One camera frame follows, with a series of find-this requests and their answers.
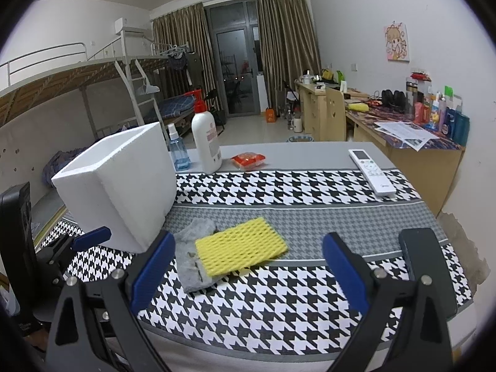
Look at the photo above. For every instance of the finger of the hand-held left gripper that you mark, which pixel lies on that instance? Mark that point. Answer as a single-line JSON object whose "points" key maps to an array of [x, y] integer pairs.
{"points": [[93, 236]]}

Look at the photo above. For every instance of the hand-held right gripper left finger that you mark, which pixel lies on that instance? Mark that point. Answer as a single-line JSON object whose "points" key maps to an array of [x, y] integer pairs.
{"points": [[153, 271]]}

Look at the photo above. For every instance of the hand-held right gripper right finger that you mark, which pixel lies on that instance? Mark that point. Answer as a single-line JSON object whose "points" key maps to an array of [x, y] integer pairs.
{"points": [[345, 271]]}

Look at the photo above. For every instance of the grey sock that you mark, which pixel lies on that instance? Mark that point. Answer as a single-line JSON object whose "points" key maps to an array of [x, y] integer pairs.
{"points": [[190, 267]]}

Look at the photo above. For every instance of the white foam box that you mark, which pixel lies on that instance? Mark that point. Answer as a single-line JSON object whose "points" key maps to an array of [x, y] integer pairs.
{"points": [[128, 186]]}

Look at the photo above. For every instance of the yellow foam net sleeve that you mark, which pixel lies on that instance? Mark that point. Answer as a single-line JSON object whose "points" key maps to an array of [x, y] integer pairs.
{"points": [[240, 246]]}

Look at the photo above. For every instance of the blue plaid blanket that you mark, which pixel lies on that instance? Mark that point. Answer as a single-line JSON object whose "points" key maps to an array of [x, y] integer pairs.
{"points": [[58, 164]]}

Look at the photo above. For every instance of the dark grey case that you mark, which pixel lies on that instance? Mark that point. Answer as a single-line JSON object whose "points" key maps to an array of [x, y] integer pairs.
{"points": [[426, 252]]}

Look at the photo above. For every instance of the black white houndstooth cloth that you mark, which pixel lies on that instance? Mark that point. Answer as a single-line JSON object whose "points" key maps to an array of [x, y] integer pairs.
{"points": [[290, 193]]}

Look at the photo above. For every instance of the white remote control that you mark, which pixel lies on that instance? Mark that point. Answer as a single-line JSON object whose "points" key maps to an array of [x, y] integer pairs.
{"points": [[372, 170]]}

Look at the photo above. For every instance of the blue spray bottle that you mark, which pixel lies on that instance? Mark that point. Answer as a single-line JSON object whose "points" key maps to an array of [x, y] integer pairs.
{"points": [[179, 155]]}

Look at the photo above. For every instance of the light wooden desk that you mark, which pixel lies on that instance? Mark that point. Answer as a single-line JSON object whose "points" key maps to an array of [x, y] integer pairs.
{"points": [[418, 170], [316, 108]]}

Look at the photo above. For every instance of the blue trash basket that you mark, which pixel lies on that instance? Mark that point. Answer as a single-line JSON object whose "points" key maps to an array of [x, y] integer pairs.
{"points": [[299, 138]]}

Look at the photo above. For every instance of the white red pump lotion bottle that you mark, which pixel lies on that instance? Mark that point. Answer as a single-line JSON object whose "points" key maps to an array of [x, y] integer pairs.
{"points": [[207, 139]]}

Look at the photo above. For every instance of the white bunk bed ladder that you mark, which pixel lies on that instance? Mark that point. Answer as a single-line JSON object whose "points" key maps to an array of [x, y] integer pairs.
{"points": [[135, 97]]}

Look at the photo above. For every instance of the red snack packet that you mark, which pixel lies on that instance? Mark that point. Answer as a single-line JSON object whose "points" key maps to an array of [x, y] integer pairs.
{"points": [[248, 160]]}

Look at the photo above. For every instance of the white printed papers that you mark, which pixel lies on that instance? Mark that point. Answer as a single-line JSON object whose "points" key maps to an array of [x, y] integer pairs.
{"points": [[407, 133]]}

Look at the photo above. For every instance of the white thermos jug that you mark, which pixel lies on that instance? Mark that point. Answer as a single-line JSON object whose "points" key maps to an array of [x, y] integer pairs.
{"points": [[297, 126]]}

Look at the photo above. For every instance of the blue plaid mattress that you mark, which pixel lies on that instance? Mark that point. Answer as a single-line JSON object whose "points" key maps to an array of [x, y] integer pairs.
{"points": [[176, 106]]}

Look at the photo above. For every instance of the white clothes hanger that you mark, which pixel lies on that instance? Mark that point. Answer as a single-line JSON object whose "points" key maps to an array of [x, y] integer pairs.
{"points": [[147, 87]]}

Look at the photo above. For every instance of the white metal bunk bed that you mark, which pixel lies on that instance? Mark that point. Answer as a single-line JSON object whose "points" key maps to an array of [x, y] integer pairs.
{"points": [[58, 81]]}

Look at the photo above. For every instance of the wooden smiley face chair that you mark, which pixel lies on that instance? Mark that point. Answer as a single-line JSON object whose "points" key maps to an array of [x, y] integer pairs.
{"points": [[335, 112]]}

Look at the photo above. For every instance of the yellow cloth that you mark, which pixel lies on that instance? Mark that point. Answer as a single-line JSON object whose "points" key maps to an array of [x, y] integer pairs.
{"points": [[356, 107]]}

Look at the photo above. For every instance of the black folding chair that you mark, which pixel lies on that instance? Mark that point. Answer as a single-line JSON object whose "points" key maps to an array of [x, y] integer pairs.
{"points": [[217, 108]]}

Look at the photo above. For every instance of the black desk chair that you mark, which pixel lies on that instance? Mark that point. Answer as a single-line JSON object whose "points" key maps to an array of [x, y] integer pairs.
{"points": [[290, 99]]}

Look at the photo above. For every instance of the cluster of toiletry bottles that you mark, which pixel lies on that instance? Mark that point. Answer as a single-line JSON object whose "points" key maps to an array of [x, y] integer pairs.
{"points": [[441, 116]]}

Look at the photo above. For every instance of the dark hanging clothes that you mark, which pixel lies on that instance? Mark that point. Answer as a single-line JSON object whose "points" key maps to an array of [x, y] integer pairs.
{"points": [[180, 62]]}

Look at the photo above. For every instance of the green bag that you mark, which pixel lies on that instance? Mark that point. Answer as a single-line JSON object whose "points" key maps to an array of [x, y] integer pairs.
{"points": [[339, 76]]}

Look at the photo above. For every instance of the white cooking pot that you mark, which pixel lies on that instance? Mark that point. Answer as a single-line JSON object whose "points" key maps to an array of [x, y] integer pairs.
{"points": [[307, 77]]}

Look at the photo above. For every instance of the yellow bag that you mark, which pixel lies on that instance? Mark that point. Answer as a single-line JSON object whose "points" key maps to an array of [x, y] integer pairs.
{"points": [[328, 74]]}

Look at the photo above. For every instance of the brown curtain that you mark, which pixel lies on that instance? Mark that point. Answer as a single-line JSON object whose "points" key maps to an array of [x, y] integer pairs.
{"points": [[182, 54], [288, 46]]}

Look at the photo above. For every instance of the white air conditioner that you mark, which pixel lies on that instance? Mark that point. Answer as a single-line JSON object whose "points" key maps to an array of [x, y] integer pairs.
{"points": [[133, 27]]}

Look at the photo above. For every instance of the glass balcony door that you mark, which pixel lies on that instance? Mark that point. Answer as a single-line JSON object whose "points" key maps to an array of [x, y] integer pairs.
{"points": [[232, 58]]}

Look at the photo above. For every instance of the cartoon wall poster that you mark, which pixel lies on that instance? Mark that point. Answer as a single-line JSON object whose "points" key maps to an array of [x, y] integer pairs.
{"points": [[396, 42]]}

